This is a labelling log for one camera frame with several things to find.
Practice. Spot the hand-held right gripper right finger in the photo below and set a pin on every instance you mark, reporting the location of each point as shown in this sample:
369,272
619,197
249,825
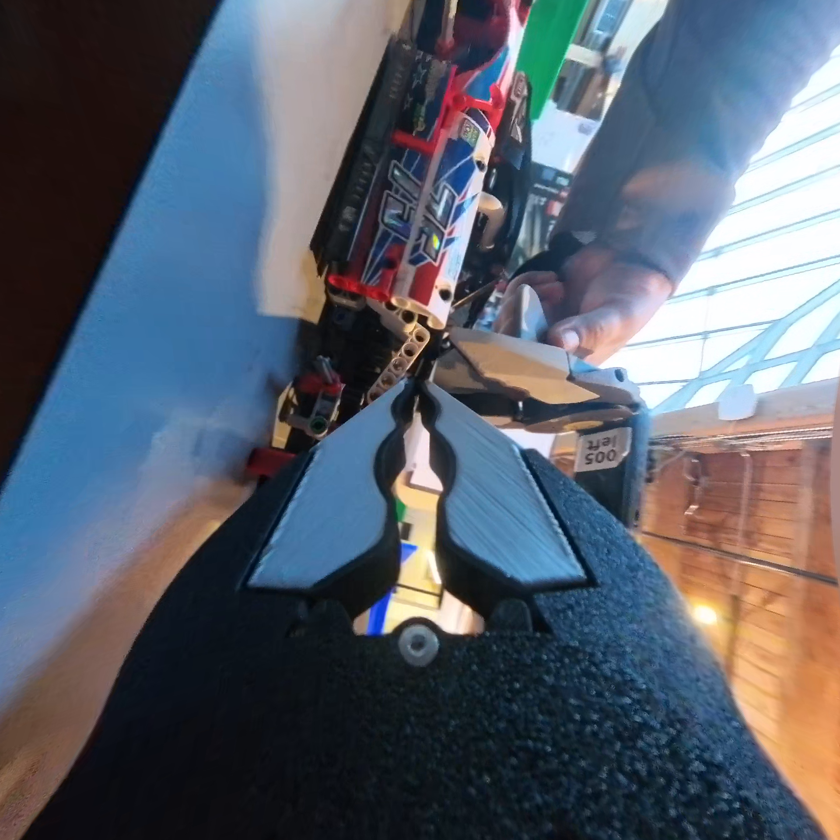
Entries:
505,518

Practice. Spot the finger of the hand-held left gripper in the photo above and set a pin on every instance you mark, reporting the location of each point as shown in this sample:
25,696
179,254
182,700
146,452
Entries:
518,367

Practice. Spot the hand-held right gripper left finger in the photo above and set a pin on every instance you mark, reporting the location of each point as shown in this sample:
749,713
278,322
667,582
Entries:
328,518

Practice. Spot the red white toy race car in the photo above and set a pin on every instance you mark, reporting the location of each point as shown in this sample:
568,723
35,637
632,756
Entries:
420,197

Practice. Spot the person's left forearm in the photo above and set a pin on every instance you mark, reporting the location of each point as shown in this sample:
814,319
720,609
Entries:
689,98

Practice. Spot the person's left hand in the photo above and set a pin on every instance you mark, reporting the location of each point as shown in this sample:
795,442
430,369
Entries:
610,295

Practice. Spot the white box-shaped device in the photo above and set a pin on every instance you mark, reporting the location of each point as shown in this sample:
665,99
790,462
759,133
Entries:
736,403

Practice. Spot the green plastic bin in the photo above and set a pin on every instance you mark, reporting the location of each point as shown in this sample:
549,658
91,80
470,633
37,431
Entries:
548,46

